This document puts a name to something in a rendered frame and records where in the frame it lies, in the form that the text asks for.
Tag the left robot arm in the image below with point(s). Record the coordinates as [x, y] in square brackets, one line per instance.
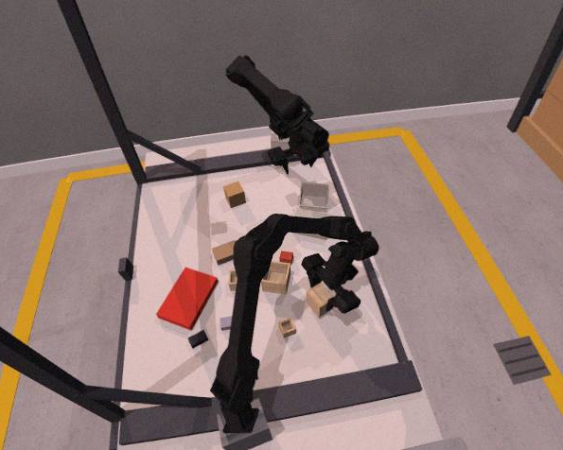
[284, 107]

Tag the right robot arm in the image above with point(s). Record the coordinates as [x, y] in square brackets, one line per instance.
[253, 253]

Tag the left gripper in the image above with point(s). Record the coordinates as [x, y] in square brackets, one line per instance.
[279, 156]

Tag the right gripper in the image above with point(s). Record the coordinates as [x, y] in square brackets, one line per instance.
[344, 300]

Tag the red flat rectangular board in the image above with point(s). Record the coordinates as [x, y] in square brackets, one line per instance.
[187, 299]

